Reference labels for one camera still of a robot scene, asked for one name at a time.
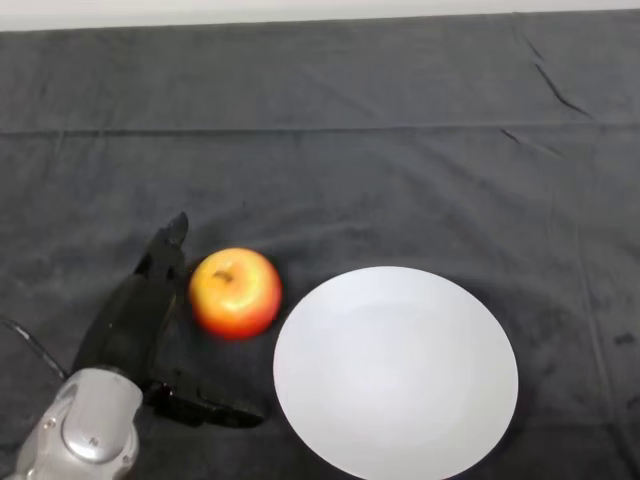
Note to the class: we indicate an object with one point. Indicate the red yellow apple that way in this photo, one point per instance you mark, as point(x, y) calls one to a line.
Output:
point(235, 295)

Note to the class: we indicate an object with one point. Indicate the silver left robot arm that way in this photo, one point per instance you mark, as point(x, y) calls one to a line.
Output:
point(90, 425)

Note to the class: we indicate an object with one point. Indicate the white round plate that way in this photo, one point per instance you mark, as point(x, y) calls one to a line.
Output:
point(395, 380)

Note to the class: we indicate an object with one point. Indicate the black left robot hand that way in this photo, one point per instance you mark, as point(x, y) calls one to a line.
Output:
point(127, 325)

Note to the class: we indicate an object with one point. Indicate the black table cloth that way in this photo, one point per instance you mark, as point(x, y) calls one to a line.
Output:
point(350, 150)

